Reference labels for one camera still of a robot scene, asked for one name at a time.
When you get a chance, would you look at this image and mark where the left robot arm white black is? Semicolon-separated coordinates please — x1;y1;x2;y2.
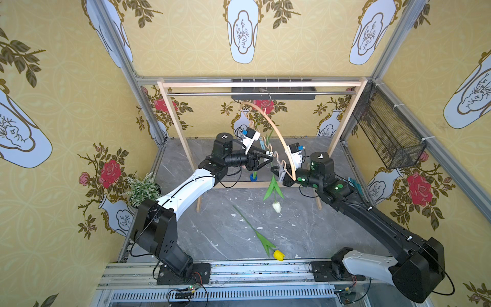
130;128;272;280

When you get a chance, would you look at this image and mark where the metal base rail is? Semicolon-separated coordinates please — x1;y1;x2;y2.
91;258;414;306

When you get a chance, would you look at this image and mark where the metal rack rod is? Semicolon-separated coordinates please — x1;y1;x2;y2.
169;91;357;97

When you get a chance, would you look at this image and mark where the potted green plant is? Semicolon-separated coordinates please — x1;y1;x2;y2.
125;173;161;209

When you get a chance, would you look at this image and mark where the blue artificial tulip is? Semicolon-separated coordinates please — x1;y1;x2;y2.
249;130;275;182

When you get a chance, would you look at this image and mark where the white artificial tulip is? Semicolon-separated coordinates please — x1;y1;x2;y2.
263;174;284;214

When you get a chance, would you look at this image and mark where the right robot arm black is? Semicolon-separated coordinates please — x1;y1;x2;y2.
282;152;448;304

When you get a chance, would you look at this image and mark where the black vent panel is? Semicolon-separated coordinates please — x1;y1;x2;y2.
230;86;317;101

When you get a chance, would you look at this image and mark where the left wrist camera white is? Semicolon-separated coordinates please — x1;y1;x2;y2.
242;127;260;154

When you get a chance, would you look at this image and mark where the yellow artificial tulip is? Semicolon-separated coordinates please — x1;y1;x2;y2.
233;205;285;262

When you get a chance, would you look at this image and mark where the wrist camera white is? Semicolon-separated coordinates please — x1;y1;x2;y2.
242;127;260;154
288;143;304;170

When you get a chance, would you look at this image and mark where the electronics board with wires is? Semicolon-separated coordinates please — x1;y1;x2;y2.
166;283;210;306

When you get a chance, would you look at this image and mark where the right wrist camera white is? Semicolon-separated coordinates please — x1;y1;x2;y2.
288;143;304;170

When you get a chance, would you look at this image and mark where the black wire mesh basket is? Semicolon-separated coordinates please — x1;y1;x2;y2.
353;81;427;170

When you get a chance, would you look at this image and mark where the curved wooden clip hanger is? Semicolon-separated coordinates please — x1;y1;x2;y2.
240;102;297;181

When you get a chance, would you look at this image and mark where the wooden clothes rack frame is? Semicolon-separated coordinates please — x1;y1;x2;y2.
157;77;368;212

